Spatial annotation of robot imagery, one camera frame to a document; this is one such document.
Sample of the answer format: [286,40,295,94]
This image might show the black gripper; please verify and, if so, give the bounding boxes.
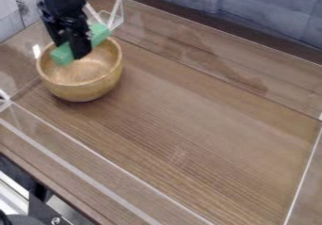
[38,0,93,59]

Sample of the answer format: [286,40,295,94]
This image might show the green rectangular block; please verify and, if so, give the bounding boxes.
[51,23,113,66]

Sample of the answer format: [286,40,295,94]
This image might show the wooden bowl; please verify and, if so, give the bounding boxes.
[35,38,123,103]

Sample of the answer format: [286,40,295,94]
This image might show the clear acrylic corner bracket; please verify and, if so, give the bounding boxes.
[83,0,125,31]

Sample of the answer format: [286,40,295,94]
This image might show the clear acrylic enclosure wall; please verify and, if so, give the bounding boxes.
[0,87,322,225]

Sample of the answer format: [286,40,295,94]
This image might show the black metal clamp bracket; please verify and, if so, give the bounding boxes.
[29,190,82,225]

